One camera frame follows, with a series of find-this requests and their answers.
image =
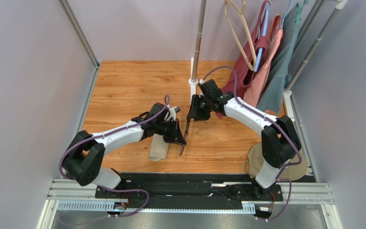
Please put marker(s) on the rack pole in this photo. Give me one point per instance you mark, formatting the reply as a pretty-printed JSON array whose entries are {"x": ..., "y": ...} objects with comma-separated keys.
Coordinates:
[
  {"x": 340, "y": 4},
  {"x": 199, "y": 37}
]

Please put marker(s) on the right white rack foot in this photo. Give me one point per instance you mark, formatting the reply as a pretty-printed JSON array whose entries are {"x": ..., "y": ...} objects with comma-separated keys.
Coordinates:
[{"x": 288, "y": 104}]

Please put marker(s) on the left rack pole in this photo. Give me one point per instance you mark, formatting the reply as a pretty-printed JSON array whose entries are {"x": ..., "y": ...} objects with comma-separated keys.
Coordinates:
[{"x": 199, "y": 37}]

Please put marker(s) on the left aluminium corner post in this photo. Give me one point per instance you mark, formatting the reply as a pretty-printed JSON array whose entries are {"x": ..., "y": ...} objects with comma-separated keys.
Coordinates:
[{"x": 66, "y": 7}]

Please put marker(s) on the beige cloth napkin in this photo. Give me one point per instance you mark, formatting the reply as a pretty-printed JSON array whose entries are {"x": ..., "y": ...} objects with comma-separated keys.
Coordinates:
[{"x": 158, "y": 149}]

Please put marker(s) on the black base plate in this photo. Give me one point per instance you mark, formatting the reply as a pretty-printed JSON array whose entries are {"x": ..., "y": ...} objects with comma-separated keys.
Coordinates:
[{"x": 189, "y": 191}]

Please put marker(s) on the teal shirt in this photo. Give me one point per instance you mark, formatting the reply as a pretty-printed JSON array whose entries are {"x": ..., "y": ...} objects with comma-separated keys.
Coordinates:
[{"x": 272, "y": 96}]

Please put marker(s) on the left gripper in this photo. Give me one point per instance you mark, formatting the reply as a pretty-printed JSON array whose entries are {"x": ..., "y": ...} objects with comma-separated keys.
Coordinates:
[{"x": 176, "y": 136}]

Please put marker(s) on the blue hanger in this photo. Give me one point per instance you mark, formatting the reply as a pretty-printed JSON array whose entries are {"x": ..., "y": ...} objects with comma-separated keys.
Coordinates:
[{"x": 262, "y": 26}]

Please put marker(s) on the maroon tank top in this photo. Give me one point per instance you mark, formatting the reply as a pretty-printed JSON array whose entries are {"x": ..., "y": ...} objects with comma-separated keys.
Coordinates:
[{"x": 245, "y": 63}]

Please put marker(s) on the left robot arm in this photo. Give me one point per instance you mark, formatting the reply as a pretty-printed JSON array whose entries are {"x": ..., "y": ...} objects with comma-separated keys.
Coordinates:
[{"x": 83, "y": 159}]

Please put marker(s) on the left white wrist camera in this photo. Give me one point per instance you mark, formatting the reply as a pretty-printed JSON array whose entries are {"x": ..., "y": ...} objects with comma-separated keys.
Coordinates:
[{"x": 172, "y": 113}]

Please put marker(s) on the right rack pole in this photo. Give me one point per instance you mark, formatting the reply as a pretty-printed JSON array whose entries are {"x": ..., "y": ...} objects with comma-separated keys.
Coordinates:
[{"x": 340, "y": 4}]

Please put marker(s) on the pink shirt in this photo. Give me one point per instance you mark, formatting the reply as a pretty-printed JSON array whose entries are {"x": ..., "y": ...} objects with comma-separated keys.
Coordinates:
[{"x": 259, "y": 79}]

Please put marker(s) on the aluminium frame rail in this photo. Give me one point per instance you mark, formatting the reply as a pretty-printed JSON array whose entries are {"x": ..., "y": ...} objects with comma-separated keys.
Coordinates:
[{"x": 304, "y": 206}]

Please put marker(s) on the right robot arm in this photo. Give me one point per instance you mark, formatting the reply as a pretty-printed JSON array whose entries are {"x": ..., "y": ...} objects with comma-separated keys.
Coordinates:
[{"x": 280, "y": 142}]

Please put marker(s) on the right aluminium corner post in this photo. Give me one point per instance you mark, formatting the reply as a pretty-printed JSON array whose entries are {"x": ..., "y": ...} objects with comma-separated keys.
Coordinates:
[{"x": 304, "y": 27}]

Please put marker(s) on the aluminium corner post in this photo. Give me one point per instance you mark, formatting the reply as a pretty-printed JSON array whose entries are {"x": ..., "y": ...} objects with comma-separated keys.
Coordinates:
[
  {"x": 304, "y": 27},
  {"x": 66, "y": 7}
]

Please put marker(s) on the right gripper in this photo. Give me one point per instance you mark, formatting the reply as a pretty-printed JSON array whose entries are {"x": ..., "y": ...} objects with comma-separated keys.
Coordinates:
[{"x": 195, "y": 108}]

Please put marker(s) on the beige baseball cap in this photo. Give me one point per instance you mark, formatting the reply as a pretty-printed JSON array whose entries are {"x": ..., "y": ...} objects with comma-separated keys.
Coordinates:
[{"x": 255, "y": 162}]

